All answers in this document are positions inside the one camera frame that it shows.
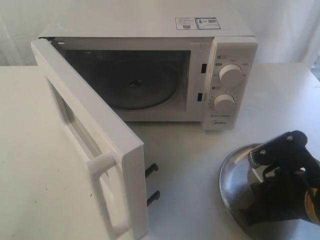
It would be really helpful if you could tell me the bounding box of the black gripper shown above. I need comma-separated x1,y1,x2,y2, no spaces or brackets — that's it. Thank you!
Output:
240,149,320,225

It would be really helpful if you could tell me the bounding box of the white microwave door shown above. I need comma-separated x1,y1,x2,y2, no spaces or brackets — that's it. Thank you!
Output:
31,38,161,240

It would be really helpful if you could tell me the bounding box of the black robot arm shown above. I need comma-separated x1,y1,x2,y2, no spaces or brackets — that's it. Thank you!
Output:
240,147,320,226

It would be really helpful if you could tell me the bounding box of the white microwave oven body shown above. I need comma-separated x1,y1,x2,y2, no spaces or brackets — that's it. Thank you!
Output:
37,35,258,131

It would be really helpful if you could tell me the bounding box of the glass microwave turntable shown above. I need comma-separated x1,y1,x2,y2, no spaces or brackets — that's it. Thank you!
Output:
97,60,181,111

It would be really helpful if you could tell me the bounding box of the round silver metal plate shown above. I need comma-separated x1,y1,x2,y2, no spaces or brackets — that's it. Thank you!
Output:
218,143,320,240

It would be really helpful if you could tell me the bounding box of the white curtain backdrop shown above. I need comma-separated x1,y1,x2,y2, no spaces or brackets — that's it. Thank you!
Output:
0,0,320,67

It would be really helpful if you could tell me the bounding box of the blue white warning sticker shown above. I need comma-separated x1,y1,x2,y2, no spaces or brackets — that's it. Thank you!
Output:
175,17,221,30

